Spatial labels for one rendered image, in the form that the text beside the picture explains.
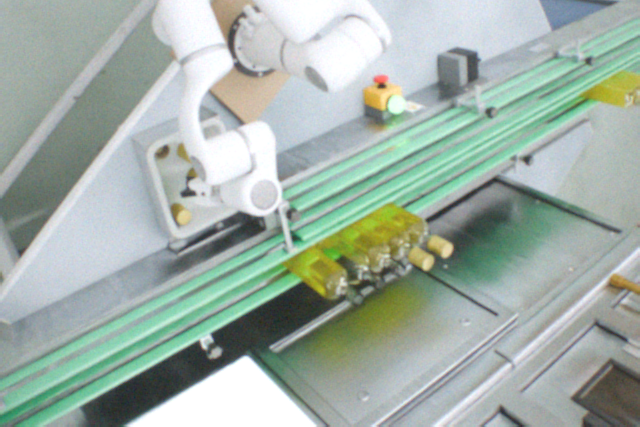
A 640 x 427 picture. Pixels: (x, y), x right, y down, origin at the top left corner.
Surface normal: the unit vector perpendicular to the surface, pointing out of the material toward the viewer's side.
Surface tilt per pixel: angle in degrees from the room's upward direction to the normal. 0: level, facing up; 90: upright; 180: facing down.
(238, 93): 0
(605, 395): 90
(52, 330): 90
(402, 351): 90
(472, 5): 0
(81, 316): 90
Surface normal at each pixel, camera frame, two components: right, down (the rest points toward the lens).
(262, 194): 0.54, 0.10
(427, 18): 0.59, 0.33
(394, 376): -0.15, -0.85
